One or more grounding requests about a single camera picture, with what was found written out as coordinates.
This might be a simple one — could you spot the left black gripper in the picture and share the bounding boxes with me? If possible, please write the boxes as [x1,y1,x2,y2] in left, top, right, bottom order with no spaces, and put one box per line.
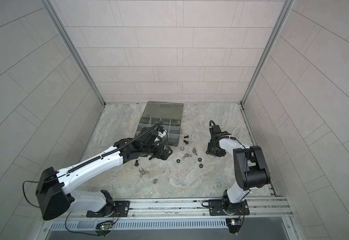
[140,143,175,161]

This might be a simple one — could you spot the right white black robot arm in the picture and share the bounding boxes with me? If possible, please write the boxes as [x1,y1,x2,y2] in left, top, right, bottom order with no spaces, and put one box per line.
[206,120,270,215]

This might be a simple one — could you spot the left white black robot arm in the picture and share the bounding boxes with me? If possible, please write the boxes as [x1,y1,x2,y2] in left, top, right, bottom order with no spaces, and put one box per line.
[35,125,173,221]

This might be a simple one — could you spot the grey plastic organizer box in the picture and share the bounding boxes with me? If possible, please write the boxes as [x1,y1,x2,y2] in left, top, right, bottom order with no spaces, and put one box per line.
[135,101,183,147]

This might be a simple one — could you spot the right controller board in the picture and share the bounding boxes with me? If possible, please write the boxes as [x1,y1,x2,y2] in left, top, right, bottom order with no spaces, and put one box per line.
[225,218,243,234]

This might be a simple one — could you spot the controller board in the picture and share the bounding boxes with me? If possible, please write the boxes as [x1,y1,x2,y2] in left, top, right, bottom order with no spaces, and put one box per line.
[95,221,114,238]
[225,218,243,234]

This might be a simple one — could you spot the left controller board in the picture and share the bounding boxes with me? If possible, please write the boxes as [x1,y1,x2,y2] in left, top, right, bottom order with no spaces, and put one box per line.
[95,221,114,238]

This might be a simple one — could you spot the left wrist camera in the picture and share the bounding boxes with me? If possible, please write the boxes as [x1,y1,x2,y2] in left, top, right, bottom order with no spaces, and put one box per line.
[157,126,167,138]

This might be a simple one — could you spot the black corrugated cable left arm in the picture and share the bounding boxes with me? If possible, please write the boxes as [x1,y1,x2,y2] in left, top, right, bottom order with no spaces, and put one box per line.
[66,120,164,175]

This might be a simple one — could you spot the aluminium mounting rail frame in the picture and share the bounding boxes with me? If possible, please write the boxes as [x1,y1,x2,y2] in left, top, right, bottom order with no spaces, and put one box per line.
[42,196,293,234]

